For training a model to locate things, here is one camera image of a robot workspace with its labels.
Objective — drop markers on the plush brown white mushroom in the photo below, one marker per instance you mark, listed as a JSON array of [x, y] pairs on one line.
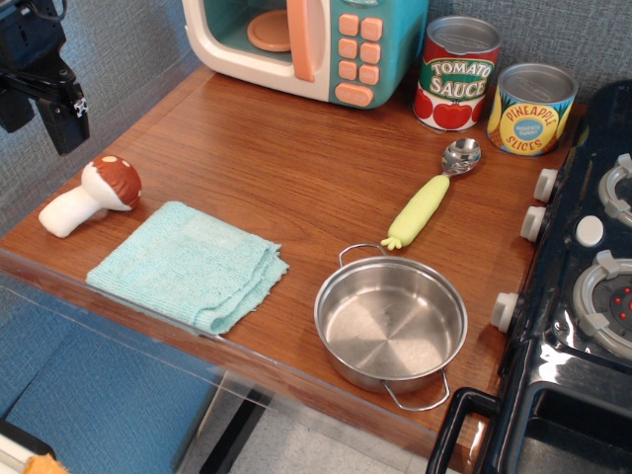
[[107, 182]]

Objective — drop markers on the light blue folded cloth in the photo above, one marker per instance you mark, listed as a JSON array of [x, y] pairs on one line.
[[191, 267]]

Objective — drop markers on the white stove knob lower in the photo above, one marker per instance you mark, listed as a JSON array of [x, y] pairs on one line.
[[503, 310]]

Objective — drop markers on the pineapple slices can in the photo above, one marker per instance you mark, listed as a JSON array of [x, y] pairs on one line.
[[531, 106]]

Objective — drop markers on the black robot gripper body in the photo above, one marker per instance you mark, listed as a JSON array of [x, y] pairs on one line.
[[31, 41]]

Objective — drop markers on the white stove knob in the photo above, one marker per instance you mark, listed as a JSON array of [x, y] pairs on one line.
[[503, 310], [545, 184], [532, 223]]

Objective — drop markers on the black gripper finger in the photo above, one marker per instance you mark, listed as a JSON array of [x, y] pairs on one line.
[[67, 124], [15, 110]]

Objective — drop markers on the silver steel pot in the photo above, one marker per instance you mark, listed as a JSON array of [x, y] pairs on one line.
[[390, 324]]

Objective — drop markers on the black toy stove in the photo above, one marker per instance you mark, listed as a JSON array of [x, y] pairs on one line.
[[564, 402]]

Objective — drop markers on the clear acrylic table guard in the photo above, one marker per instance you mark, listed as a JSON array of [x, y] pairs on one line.
[[103, 398]]

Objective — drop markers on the white stove knob upper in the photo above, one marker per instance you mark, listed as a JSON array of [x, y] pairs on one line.
[[545, 184]]

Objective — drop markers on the white stove knob middle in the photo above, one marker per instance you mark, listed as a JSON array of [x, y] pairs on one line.
[[532, 223]]

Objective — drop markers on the tomato sauce can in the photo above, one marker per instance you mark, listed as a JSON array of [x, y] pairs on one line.
[[459, 59]]

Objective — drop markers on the orange object at corner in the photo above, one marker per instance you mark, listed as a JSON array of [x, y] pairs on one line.
[[43, 464]]

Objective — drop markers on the spoon with yellow corn handle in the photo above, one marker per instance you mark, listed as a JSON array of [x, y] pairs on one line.
[[458, 158]]

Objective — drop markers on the teal toy microwave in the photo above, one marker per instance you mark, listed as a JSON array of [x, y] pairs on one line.
[[349, 53]]

